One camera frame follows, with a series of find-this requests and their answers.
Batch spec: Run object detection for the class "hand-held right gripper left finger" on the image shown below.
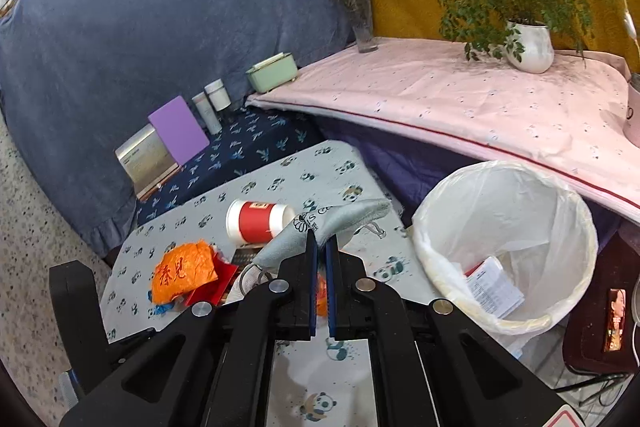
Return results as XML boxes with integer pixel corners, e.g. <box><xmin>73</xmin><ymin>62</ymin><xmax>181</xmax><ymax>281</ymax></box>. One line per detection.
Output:
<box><xmin>60</xmin><ymin>231</ymin><xmax>321</xmax><ymax>427</ymax></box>

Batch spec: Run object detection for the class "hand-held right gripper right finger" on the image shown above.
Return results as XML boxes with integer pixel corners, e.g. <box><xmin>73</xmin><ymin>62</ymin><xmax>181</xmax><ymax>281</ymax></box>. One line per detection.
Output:
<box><xmin>325</xmin><ymin>237</ymin><xmax>586</xmax><ymax>427</ymax></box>

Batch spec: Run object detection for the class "black and gold cigarette box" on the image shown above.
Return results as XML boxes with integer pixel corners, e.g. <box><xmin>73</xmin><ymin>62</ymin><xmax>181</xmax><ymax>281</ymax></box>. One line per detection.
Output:
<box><xmin>231</xmin><ymin>247</ymin><xmax>265</xmax><ymax>269</ymax></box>

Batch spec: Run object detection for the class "grey cloth pouch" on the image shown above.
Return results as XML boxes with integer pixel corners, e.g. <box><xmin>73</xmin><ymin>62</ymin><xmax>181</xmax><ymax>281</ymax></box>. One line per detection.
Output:
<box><xmin>239</xmin><ymin>198</ymin><xmax>392</xmax><ymax>295</ymax></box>

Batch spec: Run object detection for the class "red and white paper cup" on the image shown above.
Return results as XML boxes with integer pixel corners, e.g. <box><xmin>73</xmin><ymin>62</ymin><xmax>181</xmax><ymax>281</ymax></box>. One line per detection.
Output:
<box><xmin>225</xmin><ymin>199</ymin><xmax>296</xmax><ymax>248</ymax></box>

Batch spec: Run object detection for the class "orange plastic bag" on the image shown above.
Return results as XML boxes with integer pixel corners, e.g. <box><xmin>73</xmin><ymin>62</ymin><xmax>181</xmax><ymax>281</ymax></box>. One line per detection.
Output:
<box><xmin>150</xmin><ymin>239</ymin><xmax>240</xmax><ymax>305</ymax></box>

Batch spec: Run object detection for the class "trash bin with white liner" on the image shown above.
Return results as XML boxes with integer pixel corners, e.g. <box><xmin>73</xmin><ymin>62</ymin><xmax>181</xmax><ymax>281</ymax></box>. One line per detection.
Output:
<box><xmin>410</xmin><ymin>160</ymin><xmax>599</xmax><ymax>358</ymax></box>

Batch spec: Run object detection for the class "blue plastic wrapper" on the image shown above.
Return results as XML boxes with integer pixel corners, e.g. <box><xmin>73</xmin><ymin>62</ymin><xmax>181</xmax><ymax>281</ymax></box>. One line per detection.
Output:
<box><xmin>148</xmin><ymin>292</ymin><xmax>176</xmax><ymax>317</ymax></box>

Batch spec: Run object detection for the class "red paper packet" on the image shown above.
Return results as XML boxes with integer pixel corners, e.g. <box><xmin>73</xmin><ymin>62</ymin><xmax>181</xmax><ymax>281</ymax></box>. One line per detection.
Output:
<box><xmin>184</xmin><ymin>257</ymin><xmax>240</xmax><ymax>308</ymax></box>

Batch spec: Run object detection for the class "panda-print cloth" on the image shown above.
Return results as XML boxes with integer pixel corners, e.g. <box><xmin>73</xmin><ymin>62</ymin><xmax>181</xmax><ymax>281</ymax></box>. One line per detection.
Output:
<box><xmin>97</xmin><ymin>139</ymin><xmax>441</xmax><ymax>427</ymax></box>

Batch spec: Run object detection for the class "purple cloth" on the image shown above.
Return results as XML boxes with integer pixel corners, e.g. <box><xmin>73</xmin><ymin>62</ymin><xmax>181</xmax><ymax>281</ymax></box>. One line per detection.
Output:
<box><xmin>312</xmin><ymin>114</ymin><xmax>621</xmax><ymax>248</ymax></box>

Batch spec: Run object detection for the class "navy leaf-print cloth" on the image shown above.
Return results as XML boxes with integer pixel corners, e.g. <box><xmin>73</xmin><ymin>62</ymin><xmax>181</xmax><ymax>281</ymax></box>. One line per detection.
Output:
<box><xmin>135</xmin><ymin>107</ymin><xmax>326</xmax><ymax>228</ymax></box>

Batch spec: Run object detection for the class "paper packet in bin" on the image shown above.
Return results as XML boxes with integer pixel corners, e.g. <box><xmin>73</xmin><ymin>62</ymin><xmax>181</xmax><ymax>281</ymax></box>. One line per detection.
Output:
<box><xmin>463</xmin><ymin>256</ymin><xmax>526</xmax><ymax>320</ymax></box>

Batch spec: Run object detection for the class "beige open box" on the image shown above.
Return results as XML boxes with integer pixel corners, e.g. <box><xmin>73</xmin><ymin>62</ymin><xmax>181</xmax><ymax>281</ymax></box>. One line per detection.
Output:
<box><xmin>114</xmin><ymin>124</ymin><xmax>181</xmax><ymax>202</ymax></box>

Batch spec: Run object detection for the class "white tube bottle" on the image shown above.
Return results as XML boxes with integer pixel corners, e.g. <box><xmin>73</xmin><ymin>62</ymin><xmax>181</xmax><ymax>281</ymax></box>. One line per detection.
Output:
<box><xmin>192</xmin><ymin>92</ymin><xmax>222</xmax><ymax>135</ymax></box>

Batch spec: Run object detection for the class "purple notebook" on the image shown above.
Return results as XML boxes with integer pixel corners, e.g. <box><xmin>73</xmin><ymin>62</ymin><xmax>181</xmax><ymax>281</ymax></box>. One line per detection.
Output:
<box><xmin>148</xmin><ymin>95</ymin><xmax>210</xmax><ymax>166</ymax></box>

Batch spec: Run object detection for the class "white lidded jar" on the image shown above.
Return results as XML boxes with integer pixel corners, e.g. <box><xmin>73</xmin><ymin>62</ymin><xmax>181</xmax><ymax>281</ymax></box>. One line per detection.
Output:
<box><xmin>204</xmin><ymin>79</ymin><xmax>232</xmax><ymax>112</ymax></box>

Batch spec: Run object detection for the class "mint green box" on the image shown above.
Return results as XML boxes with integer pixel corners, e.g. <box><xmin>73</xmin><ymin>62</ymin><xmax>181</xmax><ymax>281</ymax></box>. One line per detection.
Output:
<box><xmin>245</xmin><ymin>52</ymin><xmax>299</xmax><ymax>94</ymax></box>

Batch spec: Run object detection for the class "pink printed cloth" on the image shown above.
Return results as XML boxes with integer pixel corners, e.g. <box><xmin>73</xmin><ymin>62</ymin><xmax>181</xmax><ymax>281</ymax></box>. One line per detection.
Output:
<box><xmin>245</xmin><ymin>38</ymin><xmax>640</xmax><ymax>223</ymax></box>

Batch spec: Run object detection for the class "dark stool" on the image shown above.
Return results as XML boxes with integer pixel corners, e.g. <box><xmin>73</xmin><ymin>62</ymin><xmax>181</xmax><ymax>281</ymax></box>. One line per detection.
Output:
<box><xmin>562</xmin><ymin>234</ymin><xmax>640</xmax><ymax>375</ymax></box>

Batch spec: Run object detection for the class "glass vase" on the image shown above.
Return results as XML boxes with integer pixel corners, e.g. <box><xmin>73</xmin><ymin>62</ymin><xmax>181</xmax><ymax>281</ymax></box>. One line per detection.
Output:
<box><xmin>351</xmin><ymin>0</ymin><xmax>379</xmax><ymax>54</ymax></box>

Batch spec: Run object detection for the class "blue-grey blanket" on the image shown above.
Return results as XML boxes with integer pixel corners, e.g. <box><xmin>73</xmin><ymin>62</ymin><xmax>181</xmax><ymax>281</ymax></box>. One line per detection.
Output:
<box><xmin>0</xmin><ymin>0</ymin><xmax>363</xmax><ymax>258</ymax></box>

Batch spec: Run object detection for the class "brown printed packet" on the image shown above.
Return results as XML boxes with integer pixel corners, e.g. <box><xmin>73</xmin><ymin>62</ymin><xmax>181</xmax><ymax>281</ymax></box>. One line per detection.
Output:
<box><xmin>604</xmin><ymin>288</ymin><xmax>628</xmax><ymax>353</ymax></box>

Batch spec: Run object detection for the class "pink cup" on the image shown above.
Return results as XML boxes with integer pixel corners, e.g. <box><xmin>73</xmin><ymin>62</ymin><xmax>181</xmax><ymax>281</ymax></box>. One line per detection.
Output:
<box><xmin>622</xmin><ymin>73</ymin><xmax>640</xmax><ymax>142</ymax></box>

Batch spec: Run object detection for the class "white cable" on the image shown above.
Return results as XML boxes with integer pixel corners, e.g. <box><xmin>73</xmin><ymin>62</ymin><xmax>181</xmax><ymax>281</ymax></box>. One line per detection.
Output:
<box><xmin>629</xmin><ymin>277</ymin><xmax>640</xmax><ymax>368</ymax></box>

